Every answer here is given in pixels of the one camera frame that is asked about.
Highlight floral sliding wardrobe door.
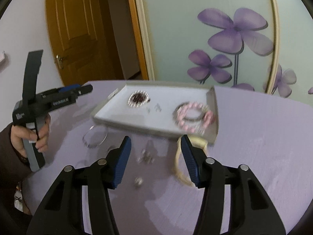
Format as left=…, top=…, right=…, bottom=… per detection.
left=135, top=0, right=279, bottom=93

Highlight wide silver cuff bangle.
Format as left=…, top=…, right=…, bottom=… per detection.
left=173, top=101, right=215, bottom=130

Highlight grey cardboard tray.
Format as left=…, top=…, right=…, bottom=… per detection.
left=91, top=81, right=219, bottom=144

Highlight small silver earrings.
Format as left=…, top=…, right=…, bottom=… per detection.
left=137, top=149, right=154, bottom=164

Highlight brown wooden door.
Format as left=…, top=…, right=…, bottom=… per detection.
left=45, top=0, right=115, bottom=85

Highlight dark sleeve forearm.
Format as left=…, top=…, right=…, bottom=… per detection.
left=1, top=124, right=32, bottom=234

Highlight person's left hand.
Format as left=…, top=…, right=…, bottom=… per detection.
left=10, top=114, right=51, bottom=158

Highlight dark red bead bracelet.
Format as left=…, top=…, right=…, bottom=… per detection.
left=131, top=92, right=147, bottom=105

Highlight white wall switch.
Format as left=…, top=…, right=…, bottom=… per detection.
left=0, top=51, right=10, bottom=71

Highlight purple tablecloth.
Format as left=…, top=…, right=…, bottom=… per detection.
left=23, top=81, right=312, bottom=234

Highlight beige watch band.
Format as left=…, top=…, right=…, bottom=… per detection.
left=173, top=135, right=209, bottom=187

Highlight thin silver bangle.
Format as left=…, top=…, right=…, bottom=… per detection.
left=82, top=125, right=108, bottom=149

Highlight brass door handle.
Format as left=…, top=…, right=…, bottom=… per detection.
left=55, top=55, right=67, bottom=70

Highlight white pearl bracelet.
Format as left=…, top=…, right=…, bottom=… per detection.
left=127, top=90, right=151, bottom=108

